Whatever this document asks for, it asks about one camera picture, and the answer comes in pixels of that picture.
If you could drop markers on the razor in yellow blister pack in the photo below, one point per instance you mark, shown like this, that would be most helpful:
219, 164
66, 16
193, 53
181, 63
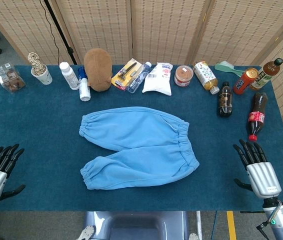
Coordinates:
124, 76

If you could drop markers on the clear water bottle blue label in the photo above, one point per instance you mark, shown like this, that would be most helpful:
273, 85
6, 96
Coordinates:
142, 72

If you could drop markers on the black coffee bottle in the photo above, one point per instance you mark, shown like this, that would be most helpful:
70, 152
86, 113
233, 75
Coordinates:
225, 101

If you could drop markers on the orange soda can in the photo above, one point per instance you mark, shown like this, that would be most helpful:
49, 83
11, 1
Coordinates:
244, 82

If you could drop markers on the white paper cup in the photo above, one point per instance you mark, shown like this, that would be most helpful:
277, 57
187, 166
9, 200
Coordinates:
44, 78

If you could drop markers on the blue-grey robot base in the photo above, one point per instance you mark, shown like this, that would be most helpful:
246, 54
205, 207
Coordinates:
136, 225

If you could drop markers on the clear plastic snack box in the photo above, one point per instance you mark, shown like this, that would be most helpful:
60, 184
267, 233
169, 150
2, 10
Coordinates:
10, 78

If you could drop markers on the dark blue table carpet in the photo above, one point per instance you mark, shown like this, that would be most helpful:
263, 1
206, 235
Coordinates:
44, 125

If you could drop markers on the brown plush toy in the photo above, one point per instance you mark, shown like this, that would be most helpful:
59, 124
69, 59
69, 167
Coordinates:
97, 70

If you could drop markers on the cola bottle red label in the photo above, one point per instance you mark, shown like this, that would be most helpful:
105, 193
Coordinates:
256, 117

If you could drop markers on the white tube blue cap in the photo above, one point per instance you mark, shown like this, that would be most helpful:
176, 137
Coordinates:
84, 88

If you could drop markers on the yellow tea bottle white label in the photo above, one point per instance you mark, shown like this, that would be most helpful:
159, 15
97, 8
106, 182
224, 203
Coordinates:
205, 73

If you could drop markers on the green tea bottle dark cap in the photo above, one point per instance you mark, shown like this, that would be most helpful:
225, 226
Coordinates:
266, 75

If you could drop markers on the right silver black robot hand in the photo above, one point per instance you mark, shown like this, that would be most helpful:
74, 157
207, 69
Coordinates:
262, 175

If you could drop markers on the light blue fleece pants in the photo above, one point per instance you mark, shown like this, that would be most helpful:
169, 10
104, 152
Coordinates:
136, 130

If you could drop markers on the round jar red label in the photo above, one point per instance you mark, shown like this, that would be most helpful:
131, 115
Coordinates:
183, 76

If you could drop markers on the pale green brush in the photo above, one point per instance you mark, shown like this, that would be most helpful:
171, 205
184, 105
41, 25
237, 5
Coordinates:
225, 66

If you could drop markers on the black tripod stand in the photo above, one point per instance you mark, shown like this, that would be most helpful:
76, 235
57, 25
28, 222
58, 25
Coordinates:
61, 32

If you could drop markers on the white vertical pole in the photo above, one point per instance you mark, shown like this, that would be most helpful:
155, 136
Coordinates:
199, 222

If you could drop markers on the white powder pouch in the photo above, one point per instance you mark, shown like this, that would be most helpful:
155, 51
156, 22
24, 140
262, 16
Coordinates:
157, 80

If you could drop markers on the tall white plastic bottle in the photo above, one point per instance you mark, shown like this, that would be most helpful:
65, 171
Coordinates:
69, 76

